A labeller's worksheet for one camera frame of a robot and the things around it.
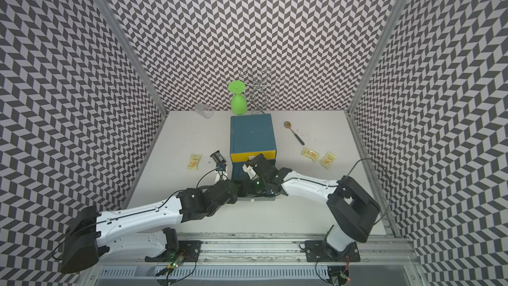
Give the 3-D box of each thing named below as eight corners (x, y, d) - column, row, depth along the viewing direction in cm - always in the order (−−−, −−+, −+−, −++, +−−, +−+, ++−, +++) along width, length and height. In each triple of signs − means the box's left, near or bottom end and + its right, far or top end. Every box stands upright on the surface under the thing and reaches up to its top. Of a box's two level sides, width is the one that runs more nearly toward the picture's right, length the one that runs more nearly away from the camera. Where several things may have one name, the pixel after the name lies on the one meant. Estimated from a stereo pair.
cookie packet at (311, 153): (299, 153, 103) (300, 150, 101) (303, 148, 105) (304, 145, 103) (316, 162, 100) (317, 160, 98) (319, 156, 102) (320, 154, 100)
